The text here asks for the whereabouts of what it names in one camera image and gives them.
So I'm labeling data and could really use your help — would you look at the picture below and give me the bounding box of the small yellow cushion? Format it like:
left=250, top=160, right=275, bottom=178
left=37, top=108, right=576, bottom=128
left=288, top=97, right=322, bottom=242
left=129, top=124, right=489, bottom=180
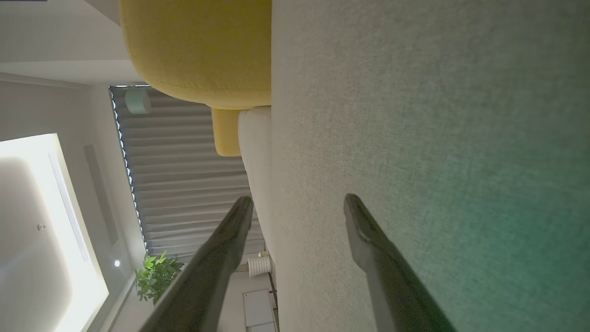
left=211, top=108, right=243, bottom=157

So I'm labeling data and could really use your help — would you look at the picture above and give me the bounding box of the grey sofa seat cushion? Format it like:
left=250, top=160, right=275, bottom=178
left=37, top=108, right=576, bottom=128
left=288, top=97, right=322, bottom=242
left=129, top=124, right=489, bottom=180
left=270, top=0, right=590, bottom=332

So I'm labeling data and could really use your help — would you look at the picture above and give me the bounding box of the low grey drawer cabinet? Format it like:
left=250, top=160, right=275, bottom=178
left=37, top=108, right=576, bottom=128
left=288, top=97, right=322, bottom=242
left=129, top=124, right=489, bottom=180
left=242, top=289, right=280, bottom=332

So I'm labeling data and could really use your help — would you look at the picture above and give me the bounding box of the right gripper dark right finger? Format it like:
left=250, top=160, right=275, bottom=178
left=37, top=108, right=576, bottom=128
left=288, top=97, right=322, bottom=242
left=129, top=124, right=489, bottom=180
left=343, top=194, right=457, bottom=332

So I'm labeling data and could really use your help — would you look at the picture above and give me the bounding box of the large yellow sofa cushion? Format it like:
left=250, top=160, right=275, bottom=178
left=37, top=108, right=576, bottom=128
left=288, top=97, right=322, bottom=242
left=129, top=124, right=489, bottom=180
left=119, top=0, right=272, bottom=110

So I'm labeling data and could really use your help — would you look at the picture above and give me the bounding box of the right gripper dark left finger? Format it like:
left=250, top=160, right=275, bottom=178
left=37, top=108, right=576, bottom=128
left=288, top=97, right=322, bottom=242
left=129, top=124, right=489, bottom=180
left=138, top=196, right=254, bottom=332

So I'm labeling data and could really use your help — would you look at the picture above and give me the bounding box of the green potted plant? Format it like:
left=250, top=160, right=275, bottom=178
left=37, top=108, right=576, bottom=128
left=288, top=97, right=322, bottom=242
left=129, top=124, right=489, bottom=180
left=135, top=251, right=185, bottom=305

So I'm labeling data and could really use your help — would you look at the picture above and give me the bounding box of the white ribbed vase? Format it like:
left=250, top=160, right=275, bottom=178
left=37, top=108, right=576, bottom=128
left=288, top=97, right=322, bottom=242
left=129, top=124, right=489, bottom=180
left=248, top=256, right=272, bottom=278

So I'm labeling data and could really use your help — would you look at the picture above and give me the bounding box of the grey pleated curtain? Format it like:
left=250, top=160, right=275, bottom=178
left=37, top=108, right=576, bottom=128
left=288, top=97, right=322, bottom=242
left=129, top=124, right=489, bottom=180
left=109, top=84, right=266, bottom=263

